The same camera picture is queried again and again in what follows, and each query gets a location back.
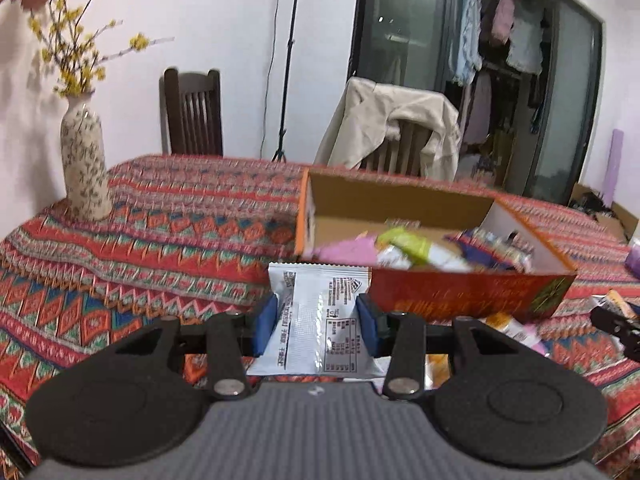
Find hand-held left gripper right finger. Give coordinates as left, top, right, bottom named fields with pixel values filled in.
left=356, top=292, right=523, bottom=403

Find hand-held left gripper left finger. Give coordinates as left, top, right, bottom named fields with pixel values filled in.
left=112, top=292, right=278, bottom=403

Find silver white snack packet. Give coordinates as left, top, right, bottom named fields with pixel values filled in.
left=247, top=262, right=388, bottom=378

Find cracker snack packet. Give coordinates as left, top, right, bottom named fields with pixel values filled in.
left=424, top=355, right=452, bottom=392
left=480, top=311, right=519, bottom=337

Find orange red cardboard box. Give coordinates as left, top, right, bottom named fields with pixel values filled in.
left=294, top=167, right=578, bottom=323

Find white labelled snack packet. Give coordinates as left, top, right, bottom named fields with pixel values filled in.
left=379, top=246, right=472, bottom=274

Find yellow green snack packet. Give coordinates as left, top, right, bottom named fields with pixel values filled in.
left=377, top=226, right=434, bottom=266

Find dark red long snack packet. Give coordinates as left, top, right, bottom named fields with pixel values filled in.
left=456, top=227, right=535, bottom=274

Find yellow white snack packet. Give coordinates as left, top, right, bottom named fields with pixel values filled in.
left=596, top=290, right=639, bottom=321

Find purple tissue pack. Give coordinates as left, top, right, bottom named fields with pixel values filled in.
left=624, top=239, right=640, bottom=279

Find brown cardboard box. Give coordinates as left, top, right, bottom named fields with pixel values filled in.
left=569, top=182, right=634, bottom=242

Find purple rolled mat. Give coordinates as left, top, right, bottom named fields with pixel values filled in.
left=602, top=129, right=626, bottom=207

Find light wooden chair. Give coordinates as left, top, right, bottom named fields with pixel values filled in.
left=360, top=120, right=432, bottom=177

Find beige jacket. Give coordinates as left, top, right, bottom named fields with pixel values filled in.
left=313, top=77, right=462, bottom=182

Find dark wooden chair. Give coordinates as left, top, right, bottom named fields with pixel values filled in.
left=160, top=67, right=224, bottom=157

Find floral ceramic vase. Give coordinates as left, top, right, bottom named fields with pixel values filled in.
left=60, top=92, right=114, bottom=222

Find pale hanging pants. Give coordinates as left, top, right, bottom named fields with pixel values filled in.
left=461, top=72, right=494, bottom=144

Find black light stand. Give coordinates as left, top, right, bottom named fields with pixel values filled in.
left=271, top=0, right=307, bottom=163

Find white hanging garment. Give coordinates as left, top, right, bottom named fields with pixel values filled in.
left=507, top=15, right=546, bottom=74

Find sliding glass door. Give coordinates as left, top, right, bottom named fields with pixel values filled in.
left=349, top=0, right=604, bottom=207

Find light blue hanging shirt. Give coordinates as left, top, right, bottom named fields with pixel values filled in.
left=451, top=0, right=484, bottom=87

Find pink hanging garment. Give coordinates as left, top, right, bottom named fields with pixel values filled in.
left=492, top=0, right=516, bottom=47

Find yellow flower sprigs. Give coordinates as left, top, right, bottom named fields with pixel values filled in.
left=27, top=0, right=176, bottom=99

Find black lamp cable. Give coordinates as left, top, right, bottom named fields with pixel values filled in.
left=259, top=0, right=287, bottom=159

